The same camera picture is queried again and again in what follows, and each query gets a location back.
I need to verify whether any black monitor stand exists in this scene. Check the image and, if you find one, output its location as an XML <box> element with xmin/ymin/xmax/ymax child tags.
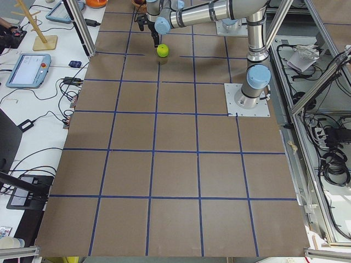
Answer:
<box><xmin>1</xmin><ymin>111</ymin><xmax>55</xmax><ymax>210</ymax></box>

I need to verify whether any blue teach pendant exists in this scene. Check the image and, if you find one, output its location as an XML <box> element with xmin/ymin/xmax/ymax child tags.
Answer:
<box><xmin>6</xmin><ymin>53</ymin><xmax>52</xmax><ymax>89</ymax></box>
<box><xmin>46</xmin><ymin>1</ymin><xmax>71</xmax><ymax>24</ymax></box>

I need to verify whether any aluminium frame post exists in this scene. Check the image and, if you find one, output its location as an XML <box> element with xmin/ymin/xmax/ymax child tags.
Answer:
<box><xmin>63</xmin><ymin>0</ymin><xmax>96</xmax><ymax>58</ymax></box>

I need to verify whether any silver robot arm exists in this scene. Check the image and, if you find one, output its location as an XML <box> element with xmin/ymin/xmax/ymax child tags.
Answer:
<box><xmin>222</xmin><ymin>18</ymin><xmax>246</xmax><ymax>31</ymax></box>
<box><xmin>135</xmin><ymin>1</ymin><xmax>271</xmax><ymax>109</ymax></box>

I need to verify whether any orange bowl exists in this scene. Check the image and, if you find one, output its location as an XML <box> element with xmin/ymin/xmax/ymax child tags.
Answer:
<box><xmin>85</xmin><ymin>0</ymin><xmax>107</xmax><ymax>8</ymax></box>

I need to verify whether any woven wicker basket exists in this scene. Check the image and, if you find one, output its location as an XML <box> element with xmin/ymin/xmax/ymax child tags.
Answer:
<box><xmin>132</xmin><ymin>0</ymin><xmax>146</xmax><ymax>7</ymax></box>

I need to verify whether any small dark blue device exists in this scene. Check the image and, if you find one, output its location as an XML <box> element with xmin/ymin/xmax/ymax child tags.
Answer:
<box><xmin>69</xmin><ymin>60</ymin><xmax>82</xmax><ymax>68</ymax></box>

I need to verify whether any far blue teach pendant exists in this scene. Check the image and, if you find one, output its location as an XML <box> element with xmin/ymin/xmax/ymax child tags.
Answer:
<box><xmin>46</xmin><ymin>1</ymin><xmax>71</xmax><ymax>24</ymax></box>

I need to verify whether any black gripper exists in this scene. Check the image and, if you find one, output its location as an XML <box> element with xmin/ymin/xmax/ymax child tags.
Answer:
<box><xmin>137</xmin><ymin>14</ymin><xmax>159</xmax><ymax>48</ymax></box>

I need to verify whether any wooden mug tree stand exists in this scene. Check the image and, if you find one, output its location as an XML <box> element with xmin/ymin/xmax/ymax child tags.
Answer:
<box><xmin>15</xmin><ymin>0</ymin><xmax>58</xmax><ymax>52</ymax></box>

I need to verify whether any green apple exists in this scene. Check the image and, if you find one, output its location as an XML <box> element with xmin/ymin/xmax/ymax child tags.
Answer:
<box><xmin>156</xmin><ymin>44</ymin><xmax>169</xmax><ymax>58</ymax></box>

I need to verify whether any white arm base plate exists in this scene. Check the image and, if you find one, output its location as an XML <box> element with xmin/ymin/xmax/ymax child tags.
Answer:
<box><xmin>224</xmin><ymin>83</ymin><xmax>270</xmax><ymax>117</ymax></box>

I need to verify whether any near blue teach pendant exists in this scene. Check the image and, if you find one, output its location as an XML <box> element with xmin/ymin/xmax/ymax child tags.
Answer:
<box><xmin>6</xmin><ymin>53</ymin><xmax>52</xmax><ymax>89</ymax></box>

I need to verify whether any crumpled white paper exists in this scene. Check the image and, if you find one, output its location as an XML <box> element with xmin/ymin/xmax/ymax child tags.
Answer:
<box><xmin>287</xmin><ymin>44</ymin><xmax>320</xmax><ymax>73</ymax></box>

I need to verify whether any black power adapter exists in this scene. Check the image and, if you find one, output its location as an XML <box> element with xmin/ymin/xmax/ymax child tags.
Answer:
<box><xmin>85</xmin><ymin>19</ymin><xmax>101</xmax><ymax>27</ymax></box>

